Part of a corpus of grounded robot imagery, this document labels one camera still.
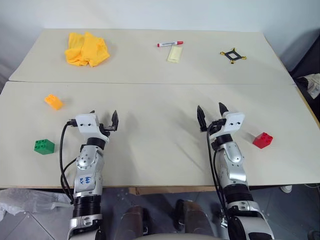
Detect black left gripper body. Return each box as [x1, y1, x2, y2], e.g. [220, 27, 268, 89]
[97, 121, 118, 137]

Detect white bag with print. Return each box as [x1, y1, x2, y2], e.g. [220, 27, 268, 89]
[295, 73, 320, 100]

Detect red toy brick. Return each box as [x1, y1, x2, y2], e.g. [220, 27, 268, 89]
[252, 131, 274, 150]

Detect green toy brick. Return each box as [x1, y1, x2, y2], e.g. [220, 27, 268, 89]
[33, 138, 56, 156]

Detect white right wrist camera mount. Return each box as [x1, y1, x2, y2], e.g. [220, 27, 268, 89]
[220, 111, 246, 134]

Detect red and white marker pen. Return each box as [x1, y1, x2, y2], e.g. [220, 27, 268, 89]
[156, 39, 184, 49]

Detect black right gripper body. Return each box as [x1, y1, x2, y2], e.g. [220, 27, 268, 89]
[200, 118, 227, 138]

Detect crumpled yellow cloth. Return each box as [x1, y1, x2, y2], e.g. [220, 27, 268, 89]
[64, 31, 111, 68]

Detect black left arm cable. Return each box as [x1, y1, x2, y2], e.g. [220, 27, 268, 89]
[59, 119, 79, 206]

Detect pale yellow flat packet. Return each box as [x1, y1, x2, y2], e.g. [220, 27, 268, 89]
[165, 45, 184, 64]

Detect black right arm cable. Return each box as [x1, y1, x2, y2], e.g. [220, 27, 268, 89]
[206, 121, 230, 230]

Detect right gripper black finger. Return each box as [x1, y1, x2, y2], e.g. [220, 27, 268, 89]
[196, 104, 208, 131]
[218, 101, 230, 118]

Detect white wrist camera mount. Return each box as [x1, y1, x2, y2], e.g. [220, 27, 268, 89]
[220, 111, 246, 134]
[74, 113, 111, 144]

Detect clear crumpled plastic bag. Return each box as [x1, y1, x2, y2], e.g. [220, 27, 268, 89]
[0, 187, 75, 221]

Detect orange toy brick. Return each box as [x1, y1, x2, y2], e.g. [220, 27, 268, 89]
[44, 93, 64, 111]

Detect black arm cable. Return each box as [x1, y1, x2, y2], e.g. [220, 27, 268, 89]
[206, 121, 230, 230]
[59, 119, 79, 206]

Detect black square frame yellow clips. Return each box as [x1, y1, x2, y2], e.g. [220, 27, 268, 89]
[219, 47, 249, 65]

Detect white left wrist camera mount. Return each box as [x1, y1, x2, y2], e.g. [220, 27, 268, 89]
[74, 113, 111, 144]

